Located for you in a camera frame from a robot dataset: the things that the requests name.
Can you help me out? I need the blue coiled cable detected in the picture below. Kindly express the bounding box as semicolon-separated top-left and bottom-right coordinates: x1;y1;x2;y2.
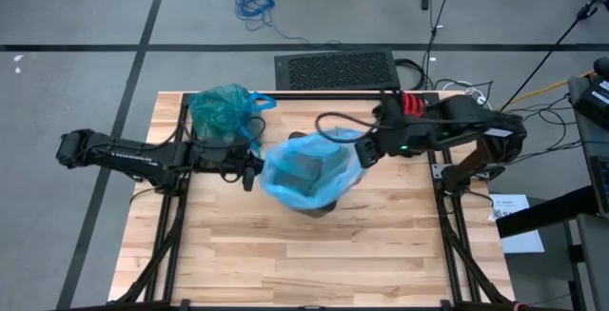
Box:
217;0;356;51

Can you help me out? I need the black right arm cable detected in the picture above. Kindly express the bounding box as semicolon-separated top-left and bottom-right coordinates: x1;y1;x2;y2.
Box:
314;111;382;145

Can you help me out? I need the teal blue bin liner bag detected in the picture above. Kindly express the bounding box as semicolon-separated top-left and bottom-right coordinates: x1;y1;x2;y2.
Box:
188;83;278;160

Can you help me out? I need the white printed paper sheet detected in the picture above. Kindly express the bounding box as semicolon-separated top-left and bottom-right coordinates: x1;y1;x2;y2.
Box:
487;193;546;255

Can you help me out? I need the dark grey trash bin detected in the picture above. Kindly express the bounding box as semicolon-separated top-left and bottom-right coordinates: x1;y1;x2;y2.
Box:
273;130;356;219

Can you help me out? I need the yellow cable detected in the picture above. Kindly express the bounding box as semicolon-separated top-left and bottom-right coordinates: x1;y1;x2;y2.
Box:
503;68;596;110

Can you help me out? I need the black metal table frame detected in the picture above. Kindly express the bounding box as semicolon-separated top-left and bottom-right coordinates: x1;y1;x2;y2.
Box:
108;90;518;311

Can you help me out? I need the black tripod pole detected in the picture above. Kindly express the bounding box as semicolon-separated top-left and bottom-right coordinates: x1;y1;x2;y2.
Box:
499;0;609;112

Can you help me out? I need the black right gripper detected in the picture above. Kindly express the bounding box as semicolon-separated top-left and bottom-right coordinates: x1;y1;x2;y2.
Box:
354;95;442;169

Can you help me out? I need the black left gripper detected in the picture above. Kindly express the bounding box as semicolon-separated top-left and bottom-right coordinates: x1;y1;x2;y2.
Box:
192;137;266;193

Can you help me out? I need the red and black glove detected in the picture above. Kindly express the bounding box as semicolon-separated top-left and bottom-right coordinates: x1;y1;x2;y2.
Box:
402;91;427;119

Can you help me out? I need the black perforated computer case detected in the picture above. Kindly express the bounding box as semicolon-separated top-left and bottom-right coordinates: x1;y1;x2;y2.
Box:
274;48;403;92

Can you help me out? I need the light blue plastic bag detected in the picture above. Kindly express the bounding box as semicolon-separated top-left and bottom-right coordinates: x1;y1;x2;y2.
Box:
259;126;368;211

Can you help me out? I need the black box device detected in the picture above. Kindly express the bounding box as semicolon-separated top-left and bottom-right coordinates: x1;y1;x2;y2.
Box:
573;76;609;131

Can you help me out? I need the dark grey desk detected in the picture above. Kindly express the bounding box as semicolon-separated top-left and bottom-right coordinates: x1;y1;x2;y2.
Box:
565;56;609;311

